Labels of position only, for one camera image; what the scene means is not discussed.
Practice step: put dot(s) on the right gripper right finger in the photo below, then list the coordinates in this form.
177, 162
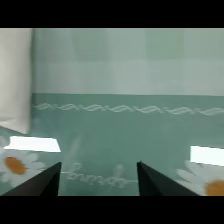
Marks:
158, 183

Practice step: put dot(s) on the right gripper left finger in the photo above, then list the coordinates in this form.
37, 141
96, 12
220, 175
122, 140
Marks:
43, 183

